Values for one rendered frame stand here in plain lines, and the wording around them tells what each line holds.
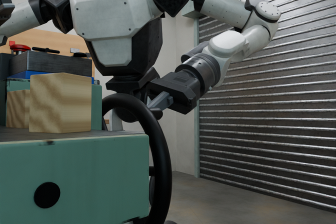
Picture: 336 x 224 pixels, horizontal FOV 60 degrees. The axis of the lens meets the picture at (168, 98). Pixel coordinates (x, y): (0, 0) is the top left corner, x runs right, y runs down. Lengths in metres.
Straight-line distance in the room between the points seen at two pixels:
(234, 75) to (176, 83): 3.23
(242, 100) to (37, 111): 3.54
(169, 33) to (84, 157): 4.70
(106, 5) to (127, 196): 0.78
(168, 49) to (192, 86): 4.19
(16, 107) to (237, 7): 0.73
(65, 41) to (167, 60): 1.64
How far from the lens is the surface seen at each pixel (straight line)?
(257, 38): 0.85
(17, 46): 0.52
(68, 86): 0.23
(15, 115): 0.34
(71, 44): 4.05
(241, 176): 3.81
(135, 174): 0.21
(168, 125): 4.68
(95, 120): 0.45
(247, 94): 3.68
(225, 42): 0.72
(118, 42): 0.96
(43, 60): 0.44
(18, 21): 1.12
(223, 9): 0.93
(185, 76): 0.63
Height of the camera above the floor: 0.91
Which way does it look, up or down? 3 degrees up
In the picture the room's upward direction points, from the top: straight up
